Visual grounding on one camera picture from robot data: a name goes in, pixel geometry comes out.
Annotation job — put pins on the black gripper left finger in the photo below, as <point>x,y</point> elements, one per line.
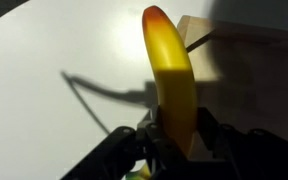
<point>117,153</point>

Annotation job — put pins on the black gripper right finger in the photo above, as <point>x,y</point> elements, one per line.
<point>244,153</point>

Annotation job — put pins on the yellow banana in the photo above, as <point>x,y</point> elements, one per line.
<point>172,83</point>

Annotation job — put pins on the wooden slat box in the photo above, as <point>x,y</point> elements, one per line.
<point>250,76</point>

